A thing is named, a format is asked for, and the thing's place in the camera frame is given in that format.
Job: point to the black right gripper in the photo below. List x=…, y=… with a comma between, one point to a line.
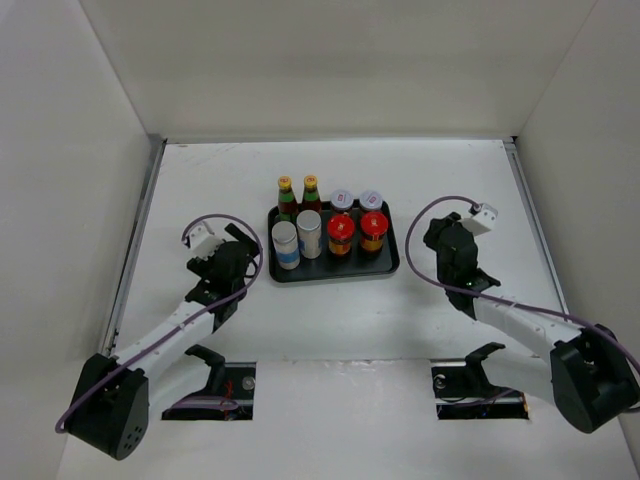
x=437, y=225

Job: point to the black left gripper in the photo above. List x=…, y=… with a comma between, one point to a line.
x=201, y=267

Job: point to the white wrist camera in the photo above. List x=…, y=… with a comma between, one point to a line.
x=202, y=241
x=483, y=219

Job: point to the silver-lid spice canister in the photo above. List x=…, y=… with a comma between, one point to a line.
x=286, y=245
x=309, y=228

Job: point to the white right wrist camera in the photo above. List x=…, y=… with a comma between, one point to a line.
x=483, y=219

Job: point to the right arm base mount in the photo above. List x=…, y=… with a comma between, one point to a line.
x=463, y=392

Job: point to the white-lid sauce jar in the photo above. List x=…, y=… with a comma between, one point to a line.
x=370, y=201
x=341, y=202

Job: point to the black plastic tray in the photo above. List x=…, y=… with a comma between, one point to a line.
x=327, y=266

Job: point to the yellow-cap green-label sauce bottle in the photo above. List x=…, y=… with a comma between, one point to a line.
x=288, y=207

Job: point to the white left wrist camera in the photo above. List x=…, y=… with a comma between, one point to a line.
x=202, y=241

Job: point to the red-lid chili jar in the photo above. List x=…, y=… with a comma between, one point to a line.
x=341, y=231
x=373, y=228

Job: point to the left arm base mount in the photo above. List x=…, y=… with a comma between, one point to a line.
x=227, y=395

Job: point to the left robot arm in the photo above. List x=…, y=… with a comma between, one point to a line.
x=116, y=396

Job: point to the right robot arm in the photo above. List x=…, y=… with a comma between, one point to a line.
x=579, y=370

